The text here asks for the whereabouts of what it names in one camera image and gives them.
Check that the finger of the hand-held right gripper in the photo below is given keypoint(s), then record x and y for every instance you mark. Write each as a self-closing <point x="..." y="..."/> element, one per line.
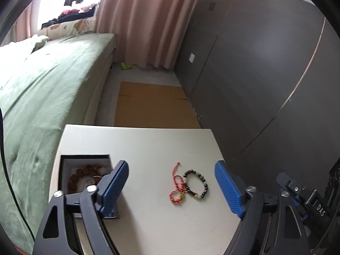
<point x="294" y="186"/>

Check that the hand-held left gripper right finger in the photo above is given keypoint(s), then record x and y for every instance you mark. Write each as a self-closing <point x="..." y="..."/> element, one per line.
<point x="228" y="188"/>

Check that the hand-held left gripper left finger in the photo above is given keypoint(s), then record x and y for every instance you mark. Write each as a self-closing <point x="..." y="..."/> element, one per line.
<point x="114" y="191"/>

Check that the pile of mixed jewelry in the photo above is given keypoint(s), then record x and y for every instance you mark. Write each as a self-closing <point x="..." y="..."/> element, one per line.
<point x="79" y="174"/>

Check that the black square box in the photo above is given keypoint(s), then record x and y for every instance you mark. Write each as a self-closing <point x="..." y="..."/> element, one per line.
<point x="67" y="167"/>

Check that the white low table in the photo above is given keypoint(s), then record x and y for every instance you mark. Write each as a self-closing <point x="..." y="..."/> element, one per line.
<point x="159" y="151"/>

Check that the flattened cardboard sheet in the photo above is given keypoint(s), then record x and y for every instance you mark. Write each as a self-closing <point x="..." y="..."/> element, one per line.
<point x="154" y="103"/>

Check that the cream bed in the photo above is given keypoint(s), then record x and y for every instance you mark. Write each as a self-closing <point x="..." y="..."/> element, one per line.
<point x="101" y="93"/>

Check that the dark grey wardrobe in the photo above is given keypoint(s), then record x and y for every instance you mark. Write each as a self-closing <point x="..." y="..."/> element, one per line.
<point x="252" y="71"/>

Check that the green bed sheet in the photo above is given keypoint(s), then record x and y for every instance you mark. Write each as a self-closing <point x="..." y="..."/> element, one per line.
<point x="53" y="85"/>

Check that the yellow-green small object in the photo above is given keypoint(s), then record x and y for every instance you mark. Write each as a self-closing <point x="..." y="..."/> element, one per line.
<point x="126" y="66"/>

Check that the floral pillow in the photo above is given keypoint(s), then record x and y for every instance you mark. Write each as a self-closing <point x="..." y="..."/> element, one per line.
<point x="74" y="26"/>

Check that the pale green duvet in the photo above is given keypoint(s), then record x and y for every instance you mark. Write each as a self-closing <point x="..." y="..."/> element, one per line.
<point x="16" y="46"/>

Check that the wide pink curtain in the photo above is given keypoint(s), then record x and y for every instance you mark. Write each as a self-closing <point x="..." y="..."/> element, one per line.
<point x="146" y="18"/>

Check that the dark clothes pile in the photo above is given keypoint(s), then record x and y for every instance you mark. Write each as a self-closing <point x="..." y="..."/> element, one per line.
<point x="69" y="16"/>

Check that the narrow pink curtain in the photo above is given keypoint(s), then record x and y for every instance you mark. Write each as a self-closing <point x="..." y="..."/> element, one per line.
<point x="22" y="26"/>

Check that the white wall socket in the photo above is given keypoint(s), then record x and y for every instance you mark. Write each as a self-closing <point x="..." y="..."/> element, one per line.
<point x="191" y="58"/>

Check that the dark wall switch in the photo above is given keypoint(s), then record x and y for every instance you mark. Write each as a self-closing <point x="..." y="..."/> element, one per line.
<point x="212" y="6"/>

